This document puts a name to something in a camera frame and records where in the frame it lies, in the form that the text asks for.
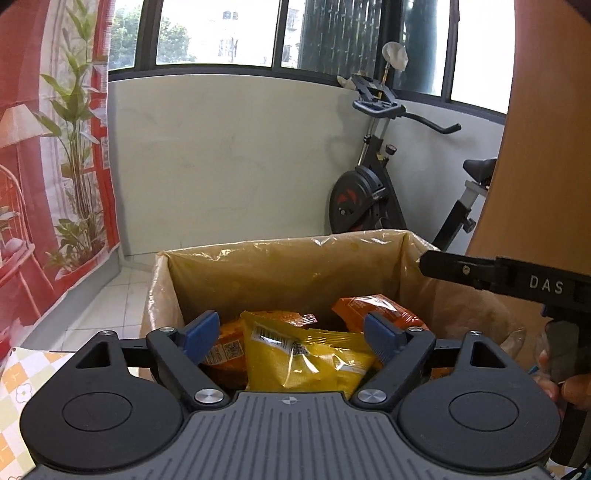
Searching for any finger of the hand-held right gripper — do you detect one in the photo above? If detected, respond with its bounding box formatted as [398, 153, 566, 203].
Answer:
[419, 250, 498, 292]

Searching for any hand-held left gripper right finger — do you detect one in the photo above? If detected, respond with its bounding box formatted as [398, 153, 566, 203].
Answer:
[352, 311, 509, 411]

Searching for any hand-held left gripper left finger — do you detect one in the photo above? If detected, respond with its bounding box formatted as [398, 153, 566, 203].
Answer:
[74, 310, 229, 409]

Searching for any red-orange snack packet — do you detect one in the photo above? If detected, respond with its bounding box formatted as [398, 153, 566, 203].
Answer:
[331, 294, 431, 334]

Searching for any orange snack packet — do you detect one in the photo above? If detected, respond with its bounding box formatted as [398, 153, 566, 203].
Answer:
[203, 311, 320, 385]

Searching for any yellow snack packet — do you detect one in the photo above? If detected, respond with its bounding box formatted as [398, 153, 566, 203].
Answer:
[241, 311, 376, 394]

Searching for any cardboard box with plastic liner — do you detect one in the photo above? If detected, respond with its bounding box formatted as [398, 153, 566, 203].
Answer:
[141, 229, 527, 384]

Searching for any person's right hand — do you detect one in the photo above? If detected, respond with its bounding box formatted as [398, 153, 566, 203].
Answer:
[537, 350, 591, 417]

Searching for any black exercise bike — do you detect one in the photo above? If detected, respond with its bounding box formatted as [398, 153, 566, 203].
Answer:
[327, 74, 500, 254]

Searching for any checkered flower tablecloth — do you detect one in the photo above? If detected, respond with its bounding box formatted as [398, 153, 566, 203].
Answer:
[0, 347, 75, 469]

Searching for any white bulb-shaped object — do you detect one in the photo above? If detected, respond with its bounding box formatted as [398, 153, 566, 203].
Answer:
[383, 41, 410, 71]

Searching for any printed room backdrop cloth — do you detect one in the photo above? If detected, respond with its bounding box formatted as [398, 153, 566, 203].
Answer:
[0, 0, 122, 324]

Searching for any black framed window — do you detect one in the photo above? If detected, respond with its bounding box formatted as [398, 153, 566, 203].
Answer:
[107, 0, 514, 124]

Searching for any dark slatted window screen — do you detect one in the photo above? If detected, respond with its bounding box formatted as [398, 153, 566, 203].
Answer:
[298, 0, 385, 71]

